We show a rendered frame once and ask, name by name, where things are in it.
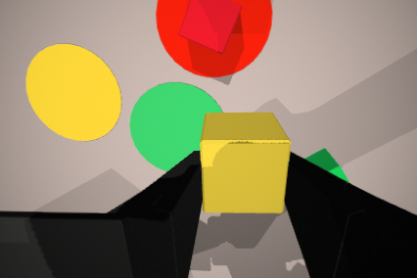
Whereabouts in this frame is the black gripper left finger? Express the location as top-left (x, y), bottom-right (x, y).
top-left (0, 151), bottom-right (203, 278)

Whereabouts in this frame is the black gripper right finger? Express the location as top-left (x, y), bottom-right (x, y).
top-left (284, 152), bottom-right (417, 278)

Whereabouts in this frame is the green cube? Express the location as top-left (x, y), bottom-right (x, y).
top-left (305, 149), bottom-right (349, 182)

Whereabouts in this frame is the red circle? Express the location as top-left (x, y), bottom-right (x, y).
top-left (156, 0), bottom-right (272, 77)

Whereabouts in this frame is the red cube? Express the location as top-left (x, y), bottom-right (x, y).
top-left (178, 0), bottom-right (243, 54)

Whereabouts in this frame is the yellow cube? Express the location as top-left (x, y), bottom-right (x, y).
top-left (200, 113), bottom-right (291, 213)

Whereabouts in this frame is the yellow circle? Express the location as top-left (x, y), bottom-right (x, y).
top-left (25, 44), bottom-right (121, 141)

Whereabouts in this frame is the green circle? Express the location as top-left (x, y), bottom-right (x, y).
top-left (129, 82), bottom-right (223, 171)

